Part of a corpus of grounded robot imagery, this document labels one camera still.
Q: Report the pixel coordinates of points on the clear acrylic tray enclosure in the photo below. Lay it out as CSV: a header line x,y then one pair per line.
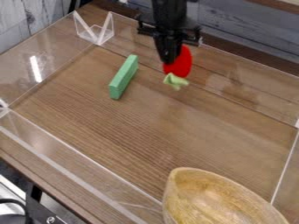
x,y
101,153

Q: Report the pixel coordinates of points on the wooden bowl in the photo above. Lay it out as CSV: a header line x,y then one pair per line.
x,y
201,197

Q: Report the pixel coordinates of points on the clear acrylic corner bracket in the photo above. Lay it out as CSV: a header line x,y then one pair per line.
x,y
95,34

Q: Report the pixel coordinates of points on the green rectangular block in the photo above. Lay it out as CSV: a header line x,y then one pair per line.
x,y
125,75

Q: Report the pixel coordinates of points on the red plush strawberry toy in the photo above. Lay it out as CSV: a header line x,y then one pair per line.
x,y
180,69

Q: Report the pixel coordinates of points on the black table leg bracket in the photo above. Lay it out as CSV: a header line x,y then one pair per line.
x,y
39,212

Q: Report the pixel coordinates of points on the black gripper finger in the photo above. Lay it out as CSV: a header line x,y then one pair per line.
x,y
169,47

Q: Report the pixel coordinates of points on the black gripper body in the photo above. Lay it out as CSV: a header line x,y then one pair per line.
x,y
169,17

